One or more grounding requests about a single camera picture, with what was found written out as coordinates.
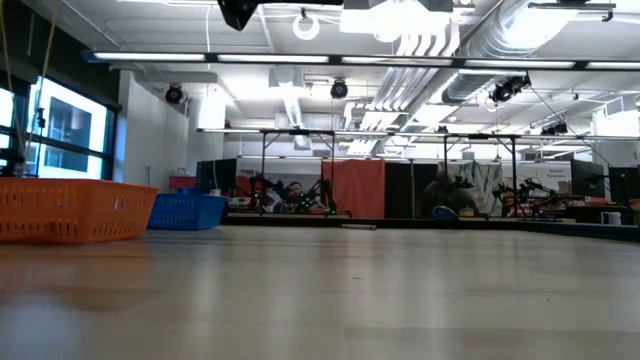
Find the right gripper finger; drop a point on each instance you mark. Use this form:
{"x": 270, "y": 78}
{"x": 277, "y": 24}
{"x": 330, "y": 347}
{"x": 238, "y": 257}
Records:
{"x": 231, "y": 10}
{"x": 246, "y": 10}

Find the black background robot arm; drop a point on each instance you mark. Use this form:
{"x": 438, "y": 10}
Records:
{"x": 262, "y": 192}
{"x": 322, "y": 192}
{"x": 530, "y": 190}

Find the black monitor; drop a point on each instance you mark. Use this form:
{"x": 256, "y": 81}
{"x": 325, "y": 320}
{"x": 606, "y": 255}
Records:
{"x": 215, "y": 175}
{"x": 587, "y": 177}
{"x": 625, "y": 185}

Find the black beam with light strips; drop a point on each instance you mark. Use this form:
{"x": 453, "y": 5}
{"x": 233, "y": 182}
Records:
{"x": 457, "y": 62}

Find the red box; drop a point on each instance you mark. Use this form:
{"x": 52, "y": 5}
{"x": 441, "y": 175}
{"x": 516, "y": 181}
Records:
{"x": 182, "y": 182}

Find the person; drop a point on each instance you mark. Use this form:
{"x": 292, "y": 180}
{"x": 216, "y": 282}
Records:
{"x": 294, "y": 192}
{"x": 445, "y": 195}

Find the window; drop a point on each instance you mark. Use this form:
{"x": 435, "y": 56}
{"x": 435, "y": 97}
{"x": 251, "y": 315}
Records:
{"x": 97, "y": 150}

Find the orange partition panel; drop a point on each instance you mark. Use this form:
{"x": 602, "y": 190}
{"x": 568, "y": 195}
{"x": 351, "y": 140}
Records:
{"x": 355, "y": 190}

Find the blue plastic basket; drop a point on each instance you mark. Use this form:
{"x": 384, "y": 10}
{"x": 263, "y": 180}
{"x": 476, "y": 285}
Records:
{"x": 192, "y": 212}

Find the black partition panel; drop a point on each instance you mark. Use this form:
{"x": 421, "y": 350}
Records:
{"x": 400, "y": 190}

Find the black tripod stand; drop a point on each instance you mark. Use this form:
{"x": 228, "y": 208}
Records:
{"x": 41, "y": 119}

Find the orange plastic basket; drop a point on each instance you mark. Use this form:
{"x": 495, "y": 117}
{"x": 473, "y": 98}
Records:
{"x": 75, "y": 210}

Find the blue rounded chair back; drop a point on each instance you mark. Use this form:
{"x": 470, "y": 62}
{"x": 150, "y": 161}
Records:
{"x": 445, "y": 214}

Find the grey patterned cloth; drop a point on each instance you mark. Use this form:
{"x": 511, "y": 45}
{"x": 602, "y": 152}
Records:
{"x": 487, "y": 180}

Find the cluttered background table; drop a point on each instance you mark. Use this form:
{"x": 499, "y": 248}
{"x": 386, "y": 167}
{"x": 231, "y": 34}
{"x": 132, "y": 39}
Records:
{"x": 580, "y": 205}

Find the white mug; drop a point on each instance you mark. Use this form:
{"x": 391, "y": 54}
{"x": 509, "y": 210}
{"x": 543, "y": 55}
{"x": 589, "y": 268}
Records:
{"x": 611, "y": 218}

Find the black overhead camera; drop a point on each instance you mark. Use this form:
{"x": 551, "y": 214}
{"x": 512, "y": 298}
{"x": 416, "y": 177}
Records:
{"x": 339, "y": 90}

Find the black ceiling camera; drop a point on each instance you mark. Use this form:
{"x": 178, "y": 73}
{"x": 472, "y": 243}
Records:
{"x": 555, "y": 127}
{"x": 174, "y": 94}
{"x": 507, "y": 89}

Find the black background rig frame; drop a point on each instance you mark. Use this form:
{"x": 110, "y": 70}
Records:
{"x": 297, "y": 132}
{"x": 480, "y": 135}

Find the silver ventilation duct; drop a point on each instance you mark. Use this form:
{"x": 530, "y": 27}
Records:
{"x": 500, "y": 45}

